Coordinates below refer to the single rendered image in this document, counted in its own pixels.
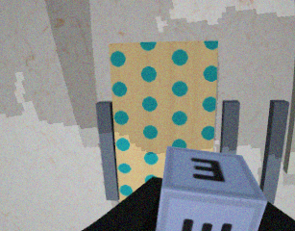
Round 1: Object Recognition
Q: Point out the light blue letter cube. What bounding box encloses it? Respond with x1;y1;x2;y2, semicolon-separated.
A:
156;146;267;231

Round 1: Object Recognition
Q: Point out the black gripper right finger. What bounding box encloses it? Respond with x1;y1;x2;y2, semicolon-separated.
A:
258;201;295;231

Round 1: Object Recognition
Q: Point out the tan polka-dotted strip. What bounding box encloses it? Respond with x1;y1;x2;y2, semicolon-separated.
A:
109;41;219;201

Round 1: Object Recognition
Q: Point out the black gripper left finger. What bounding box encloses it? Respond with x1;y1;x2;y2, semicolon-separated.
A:
81;177;162;231

